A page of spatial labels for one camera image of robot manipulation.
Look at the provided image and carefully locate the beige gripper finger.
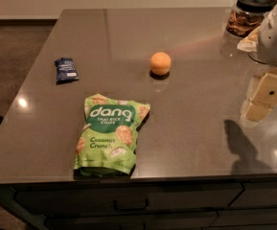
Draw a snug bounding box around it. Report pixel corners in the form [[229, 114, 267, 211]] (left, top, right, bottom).
[[242, 68, 277, 122]]

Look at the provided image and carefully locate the black drawer handle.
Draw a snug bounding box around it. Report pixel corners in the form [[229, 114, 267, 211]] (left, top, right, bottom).
[[113, 198, 150, 213]]

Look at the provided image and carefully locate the glass jar with black lid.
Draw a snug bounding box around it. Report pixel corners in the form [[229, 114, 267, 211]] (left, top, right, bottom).
[[226, 0, 274, 37]]

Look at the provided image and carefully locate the green rice chip bag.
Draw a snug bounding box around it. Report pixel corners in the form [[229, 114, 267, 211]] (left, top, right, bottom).
[[74, 94, 150, 176]]

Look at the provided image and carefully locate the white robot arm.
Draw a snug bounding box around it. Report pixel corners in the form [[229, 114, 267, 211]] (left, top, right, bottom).
[[241, 4, 277, 122]]

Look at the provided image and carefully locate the orange fruit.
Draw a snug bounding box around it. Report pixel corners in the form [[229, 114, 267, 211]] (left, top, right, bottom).
[[150, 52, 172, 76]]

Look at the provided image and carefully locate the cabinet drawer front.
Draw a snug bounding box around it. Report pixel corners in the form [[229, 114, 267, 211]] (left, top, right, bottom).
[[15, 184, 242, 216]]

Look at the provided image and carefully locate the dark blue snack packet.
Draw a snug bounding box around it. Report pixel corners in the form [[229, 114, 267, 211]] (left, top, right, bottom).
[[55, 57, 79, 82]]

